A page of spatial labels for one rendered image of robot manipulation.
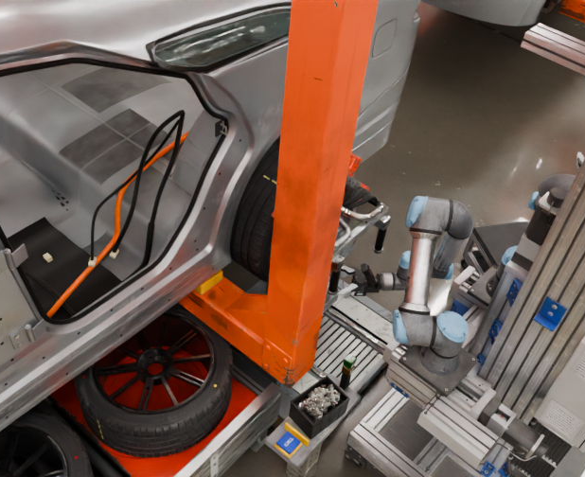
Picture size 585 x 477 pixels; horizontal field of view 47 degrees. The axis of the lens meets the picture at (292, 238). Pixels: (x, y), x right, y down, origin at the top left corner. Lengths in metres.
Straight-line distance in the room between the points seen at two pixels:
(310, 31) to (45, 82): 2.03
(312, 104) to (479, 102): 3.91
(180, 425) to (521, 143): 3.53
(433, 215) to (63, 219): 1.62
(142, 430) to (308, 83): 1.55
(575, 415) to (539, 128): 3.35
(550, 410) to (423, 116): 3.18
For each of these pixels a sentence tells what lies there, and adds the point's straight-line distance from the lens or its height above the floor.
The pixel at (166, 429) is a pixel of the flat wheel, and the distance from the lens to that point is 2.76.
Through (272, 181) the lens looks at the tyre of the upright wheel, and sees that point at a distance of 2.74.
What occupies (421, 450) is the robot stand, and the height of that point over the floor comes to 0.21.
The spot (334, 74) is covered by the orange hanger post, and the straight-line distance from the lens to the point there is 1.76.
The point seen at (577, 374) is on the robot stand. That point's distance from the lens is 2.45.
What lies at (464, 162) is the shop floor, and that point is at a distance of 4.98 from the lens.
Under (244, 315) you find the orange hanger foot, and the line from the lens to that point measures 2.75.
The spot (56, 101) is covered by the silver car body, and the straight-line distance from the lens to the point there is 3.42.
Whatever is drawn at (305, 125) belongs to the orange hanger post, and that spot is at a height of 1.81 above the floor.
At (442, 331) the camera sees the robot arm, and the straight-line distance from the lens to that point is 2.45.
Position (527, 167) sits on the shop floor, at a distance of 5.13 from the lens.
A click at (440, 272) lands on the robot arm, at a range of 2.77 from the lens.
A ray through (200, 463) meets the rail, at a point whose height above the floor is 0.39.
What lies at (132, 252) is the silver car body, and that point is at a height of 0.81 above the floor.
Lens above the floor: 2.90
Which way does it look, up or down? 45 degrees down
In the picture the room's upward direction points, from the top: 6 degrees clockwise
